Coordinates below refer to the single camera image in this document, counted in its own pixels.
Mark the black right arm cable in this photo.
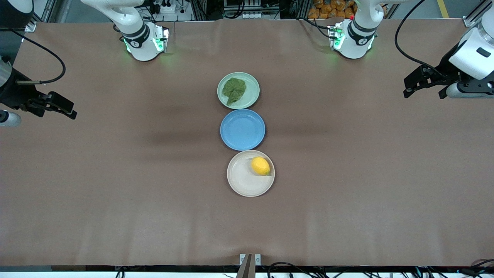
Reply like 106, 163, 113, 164
12, 30, 66, 85

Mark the grey metal table bracket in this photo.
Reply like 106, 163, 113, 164
236, 253, 262, 278

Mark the blue plate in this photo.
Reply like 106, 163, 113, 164
220, 109, 266, 151

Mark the pile of orange packets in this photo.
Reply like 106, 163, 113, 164
308, 0, 387, 20

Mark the aluminium frame profile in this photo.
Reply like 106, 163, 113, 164
25, 0, 58, 32
463, 0, 494, 27

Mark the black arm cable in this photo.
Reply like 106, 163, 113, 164
394, 0, 450, 80
12, 30, 66, 85

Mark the yellow lemon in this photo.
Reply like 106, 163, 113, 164
251, 156, 271, 176

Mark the brown table cover sheet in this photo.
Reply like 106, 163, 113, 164
0, 17, 494, 268

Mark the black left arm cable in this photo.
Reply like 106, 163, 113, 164
394, 0, 450, 80

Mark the beige plate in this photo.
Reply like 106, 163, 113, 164
227, 150, 275, 198

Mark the pale green plate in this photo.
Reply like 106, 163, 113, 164
217, 72, 260, 110

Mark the green lettuce leaf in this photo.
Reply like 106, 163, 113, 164
222, 77, 247, 106

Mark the white power strip with plugs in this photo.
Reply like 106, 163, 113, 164
152, 0, 182, 14

